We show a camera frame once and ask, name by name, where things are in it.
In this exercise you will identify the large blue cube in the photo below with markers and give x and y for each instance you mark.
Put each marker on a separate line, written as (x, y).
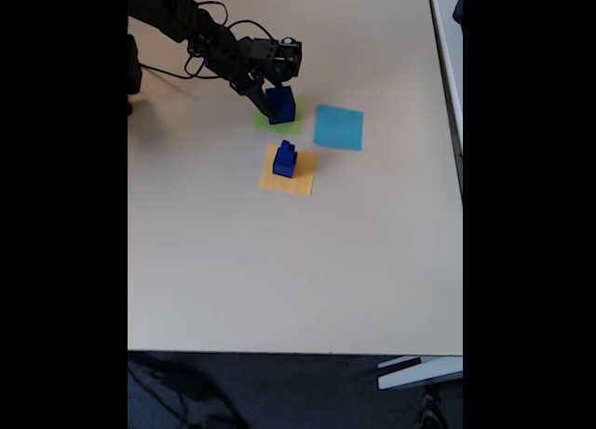
(285, 104)

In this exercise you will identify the tiny blue cube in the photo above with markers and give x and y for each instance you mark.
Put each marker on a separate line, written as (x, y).
(286, 143)

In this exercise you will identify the medium blue cube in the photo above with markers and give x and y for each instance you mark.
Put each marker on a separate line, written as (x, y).
(284, 168)

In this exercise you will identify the green paper square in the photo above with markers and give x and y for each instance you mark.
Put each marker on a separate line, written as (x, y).
(288, 127)

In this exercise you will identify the light blue paper square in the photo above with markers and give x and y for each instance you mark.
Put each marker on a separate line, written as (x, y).
(340, 129)

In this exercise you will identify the orange paper square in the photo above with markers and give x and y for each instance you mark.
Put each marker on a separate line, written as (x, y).
(305, 183)

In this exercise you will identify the white adjacent table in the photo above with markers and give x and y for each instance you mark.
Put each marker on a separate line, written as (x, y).
(447, 75)

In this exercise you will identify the dark blue object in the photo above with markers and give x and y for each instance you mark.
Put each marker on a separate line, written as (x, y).
(459, 8)

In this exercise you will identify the white table foot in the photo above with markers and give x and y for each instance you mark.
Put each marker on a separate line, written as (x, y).
(419, 375)

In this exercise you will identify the black chair base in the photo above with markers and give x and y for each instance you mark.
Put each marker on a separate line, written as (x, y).
(433, 410)

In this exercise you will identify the black camera box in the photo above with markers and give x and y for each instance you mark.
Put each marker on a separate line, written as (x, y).
(279, 59)

